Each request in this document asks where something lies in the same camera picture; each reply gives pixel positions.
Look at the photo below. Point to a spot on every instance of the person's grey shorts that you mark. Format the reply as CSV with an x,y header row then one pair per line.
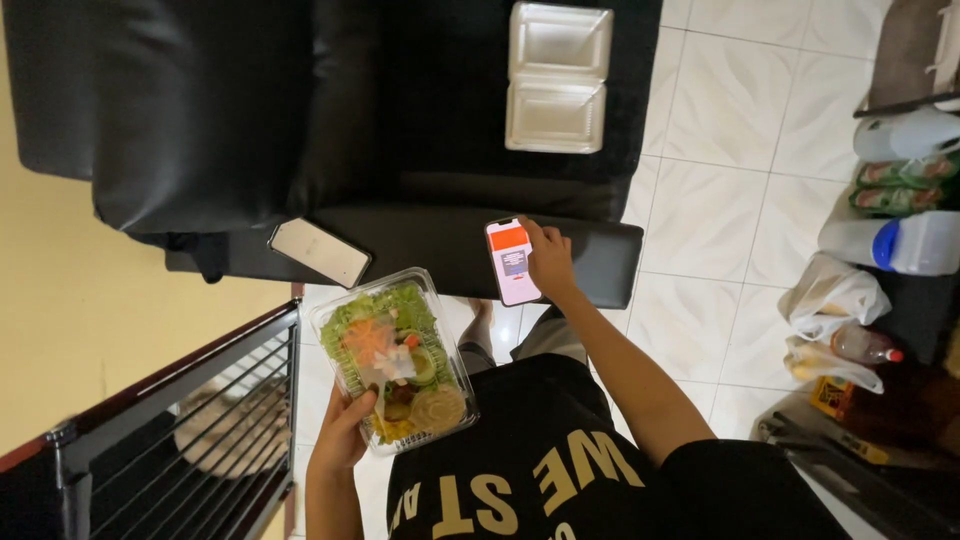
x,y
551,341

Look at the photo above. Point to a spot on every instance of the smartphone with blank screen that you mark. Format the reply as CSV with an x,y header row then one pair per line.
x,y
320,252

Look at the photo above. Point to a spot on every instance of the black leather sofa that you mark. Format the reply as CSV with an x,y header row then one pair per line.
x,y
337,135

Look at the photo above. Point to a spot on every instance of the cluttered table with bottles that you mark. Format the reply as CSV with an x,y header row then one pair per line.
x,y
892,247

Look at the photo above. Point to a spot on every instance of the smartphone with orange screen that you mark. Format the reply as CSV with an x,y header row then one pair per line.
x,y
511,262

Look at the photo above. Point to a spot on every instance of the person's right hand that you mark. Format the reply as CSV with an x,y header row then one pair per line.
x,y
551,259

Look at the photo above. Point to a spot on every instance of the black metal stair railing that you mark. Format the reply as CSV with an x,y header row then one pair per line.
x,y
187,435

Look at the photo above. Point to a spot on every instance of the white foam takeaway box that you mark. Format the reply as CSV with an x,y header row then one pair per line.
x,y
557,76

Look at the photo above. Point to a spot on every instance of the person's black printed shirt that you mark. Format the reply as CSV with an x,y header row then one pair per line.
x,y
585,472

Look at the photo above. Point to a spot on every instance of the person's foot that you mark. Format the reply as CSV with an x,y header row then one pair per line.
x,y
476,322

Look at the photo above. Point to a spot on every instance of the person's left hand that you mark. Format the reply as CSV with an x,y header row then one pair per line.
x,y
337,439

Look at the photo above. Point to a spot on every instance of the clear plastic salad box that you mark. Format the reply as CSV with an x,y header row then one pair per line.
x,y
396,358

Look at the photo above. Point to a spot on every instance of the person's right fingers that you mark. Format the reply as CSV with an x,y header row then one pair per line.
x,y
541,240

